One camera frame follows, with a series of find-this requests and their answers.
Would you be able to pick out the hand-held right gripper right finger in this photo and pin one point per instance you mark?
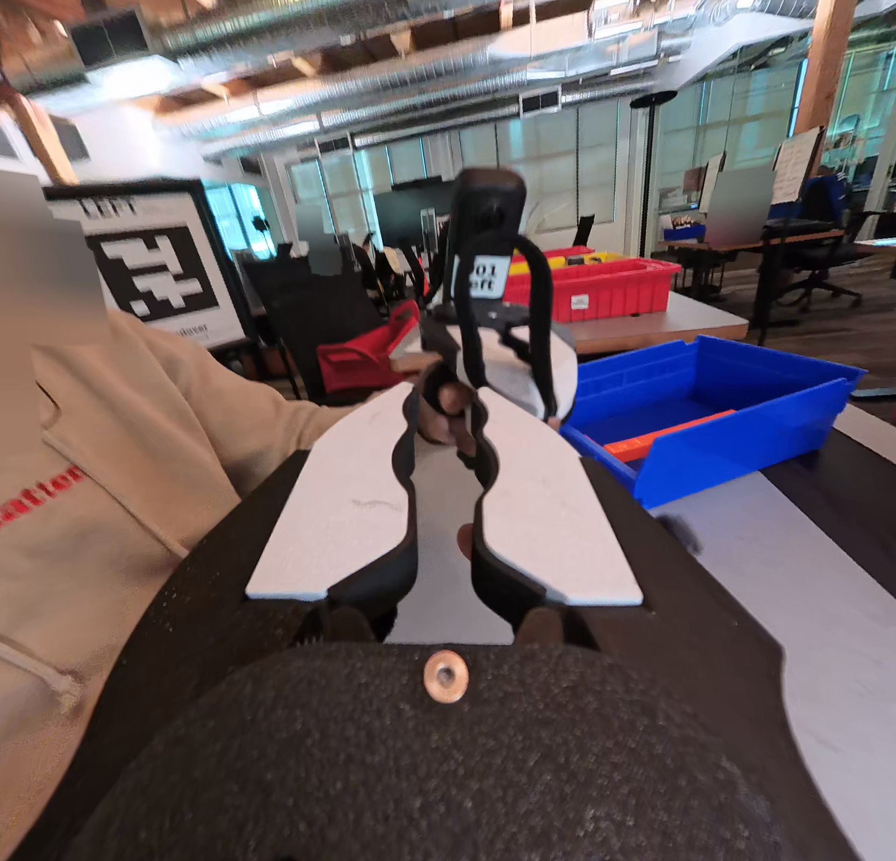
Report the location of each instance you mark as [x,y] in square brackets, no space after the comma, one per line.
[553,525]

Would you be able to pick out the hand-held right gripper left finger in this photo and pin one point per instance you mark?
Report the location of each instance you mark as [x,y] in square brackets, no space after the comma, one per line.
[336,518]

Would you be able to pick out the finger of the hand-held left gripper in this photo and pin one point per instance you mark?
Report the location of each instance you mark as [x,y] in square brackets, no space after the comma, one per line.
[511,368]

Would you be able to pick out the person's left forearm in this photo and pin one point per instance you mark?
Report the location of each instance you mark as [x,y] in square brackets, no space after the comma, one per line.
[280,427]

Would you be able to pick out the person's left hand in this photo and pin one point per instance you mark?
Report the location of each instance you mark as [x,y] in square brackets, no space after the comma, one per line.
[441,420]

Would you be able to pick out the large black monitor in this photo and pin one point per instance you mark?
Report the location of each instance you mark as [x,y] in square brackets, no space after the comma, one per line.
[413,210]

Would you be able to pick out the yellow plastic bin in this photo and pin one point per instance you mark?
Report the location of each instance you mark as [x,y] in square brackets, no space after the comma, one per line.
[567,261]

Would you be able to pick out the large red tote bin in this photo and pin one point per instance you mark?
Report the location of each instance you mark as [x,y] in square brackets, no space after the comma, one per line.
[602,294]

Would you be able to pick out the orange block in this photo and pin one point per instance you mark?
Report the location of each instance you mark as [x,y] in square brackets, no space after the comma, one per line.
[665,438]

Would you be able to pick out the red tote bag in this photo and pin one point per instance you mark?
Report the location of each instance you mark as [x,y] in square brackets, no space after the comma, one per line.
[357,364]

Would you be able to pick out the black floor lamp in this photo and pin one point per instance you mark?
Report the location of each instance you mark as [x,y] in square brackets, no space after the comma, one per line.
[651,175]

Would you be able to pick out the black high-back chair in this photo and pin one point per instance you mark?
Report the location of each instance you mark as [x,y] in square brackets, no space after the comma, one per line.
[315,315]

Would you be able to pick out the blue plastic bin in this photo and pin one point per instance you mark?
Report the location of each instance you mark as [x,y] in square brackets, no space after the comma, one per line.
[735,448]

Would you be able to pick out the wooden top desk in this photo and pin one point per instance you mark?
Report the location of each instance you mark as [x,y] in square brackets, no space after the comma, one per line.
[763,235]

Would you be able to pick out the framed marker poster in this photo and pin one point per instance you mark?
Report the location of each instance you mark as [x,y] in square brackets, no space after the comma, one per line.
[154,266]

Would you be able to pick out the whiteboard on stand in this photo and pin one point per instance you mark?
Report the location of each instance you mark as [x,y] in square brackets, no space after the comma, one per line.
[798,165]

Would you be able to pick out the black office chair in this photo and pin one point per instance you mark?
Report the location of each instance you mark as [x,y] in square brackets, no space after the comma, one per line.
[819,259]

